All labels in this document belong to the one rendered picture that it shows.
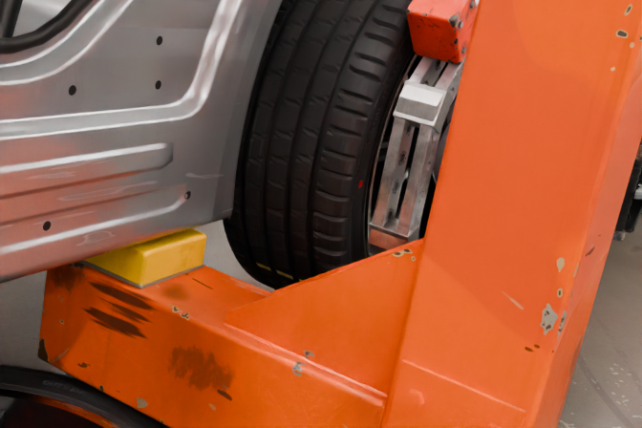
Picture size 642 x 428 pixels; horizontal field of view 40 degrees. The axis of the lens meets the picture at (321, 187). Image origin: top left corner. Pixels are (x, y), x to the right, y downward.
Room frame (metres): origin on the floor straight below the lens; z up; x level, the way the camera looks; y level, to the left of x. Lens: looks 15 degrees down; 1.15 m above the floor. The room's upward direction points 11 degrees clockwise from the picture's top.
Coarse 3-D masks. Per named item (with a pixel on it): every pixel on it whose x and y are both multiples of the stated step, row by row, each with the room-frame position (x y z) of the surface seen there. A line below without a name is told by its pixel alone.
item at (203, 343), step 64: (384, 256) 0.93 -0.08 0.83; (64, 320) 1.11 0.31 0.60; (128, 320) 1.06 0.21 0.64; (192, 320) 1.01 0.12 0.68; (256, 320) 1.00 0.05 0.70; (320, 320) 0.96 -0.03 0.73; (384, 320) 0.92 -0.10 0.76; (128, 384) 1.05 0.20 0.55; (192, 384) 1.01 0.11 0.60; (256, 384) 0.96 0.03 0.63; (320, 384) 0.93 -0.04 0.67; (384, 384) 0.91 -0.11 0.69
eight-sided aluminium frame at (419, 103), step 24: (432, 72) 1.31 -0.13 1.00; (456, 72) 1.28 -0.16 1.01; (408, 96) 1.26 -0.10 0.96; (432, 96) 1.25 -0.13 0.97; (408, 120) 1.25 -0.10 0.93; (432, 120) 1.24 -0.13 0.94; (408, 144) 1.28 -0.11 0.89; (432, 144) 1.25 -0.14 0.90; (384, 168) 1.26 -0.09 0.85; (432, 168) 1.27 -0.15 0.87; (384, 192) 1.26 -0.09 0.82; (408, 192) 1.24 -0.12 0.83; (384, 216) 1.25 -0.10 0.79; (408, 216) 1.24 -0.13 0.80; (384, 240) 1.25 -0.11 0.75; (408, 240) 1.23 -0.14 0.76
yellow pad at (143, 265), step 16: (160, 240) 1.13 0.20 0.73; (176, 240) 1.14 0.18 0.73; (192, 240) 1.16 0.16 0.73; (96, 256) 1.11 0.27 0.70; (112, 256) 1.09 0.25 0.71; (128, 256) 1.08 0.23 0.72; (144, 256) 1.07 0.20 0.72; (160, 256) 1.10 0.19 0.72; (176, 256) 1.13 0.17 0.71; (192, 256) 1.16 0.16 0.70; (112, 272) 1.09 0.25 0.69; (128, 272) 1.08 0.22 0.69; (144, 272) 1.07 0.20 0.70; (160, 272) 1.10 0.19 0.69; (176, 272) 1.13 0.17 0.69; (144, 288) 1.07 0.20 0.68
